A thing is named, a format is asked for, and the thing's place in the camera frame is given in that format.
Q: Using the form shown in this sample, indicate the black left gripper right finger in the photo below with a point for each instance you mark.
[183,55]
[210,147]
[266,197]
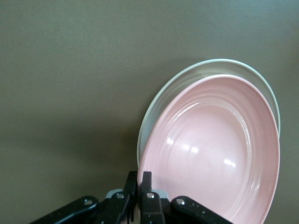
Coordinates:
[147,186]

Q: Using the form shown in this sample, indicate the beige plate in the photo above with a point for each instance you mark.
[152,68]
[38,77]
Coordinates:
[177,84]

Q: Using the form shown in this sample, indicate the pink plate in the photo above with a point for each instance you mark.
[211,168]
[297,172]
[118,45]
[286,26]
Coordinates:
[210,144]

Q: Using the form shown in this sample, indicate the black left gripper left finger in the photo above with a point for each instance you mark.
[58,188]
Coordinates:
[132,186]

